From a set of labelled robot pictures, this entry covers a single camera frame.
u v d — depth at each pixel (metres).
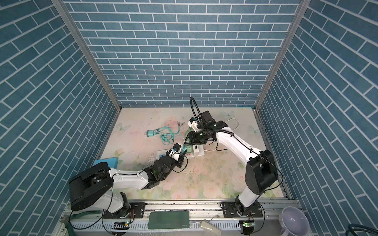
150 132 1.03
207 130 0.63
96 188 0.43
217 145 0.99
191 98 0.68
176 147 0.69
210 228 0.68
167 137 1.02
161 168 0.61
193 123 0.77
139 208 0.74
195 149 0.87
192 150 0.90
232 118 1.13
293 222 0.70
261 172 0.44
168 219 0.71
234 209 0.74
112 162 0.96
